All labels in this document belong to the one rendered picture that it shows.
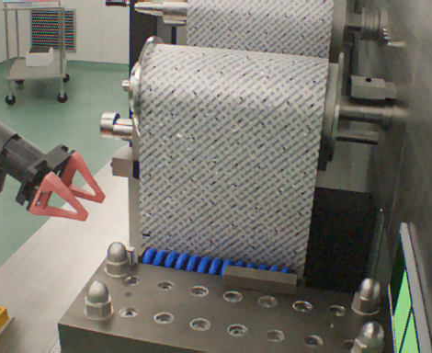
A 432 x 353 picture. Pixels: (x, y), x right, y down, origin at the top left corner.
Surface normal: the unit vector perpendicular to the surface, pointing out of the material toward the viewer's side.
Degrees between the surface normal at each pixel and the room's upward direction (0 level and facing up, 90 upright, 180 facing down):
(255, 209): 90
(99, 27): 90
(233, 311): 0
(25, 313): 0
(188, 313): 0
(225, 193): 90
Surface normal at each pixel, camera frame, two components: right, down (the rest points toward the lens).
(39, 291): 0.04, -0.92
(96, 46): -0.20, 0.37
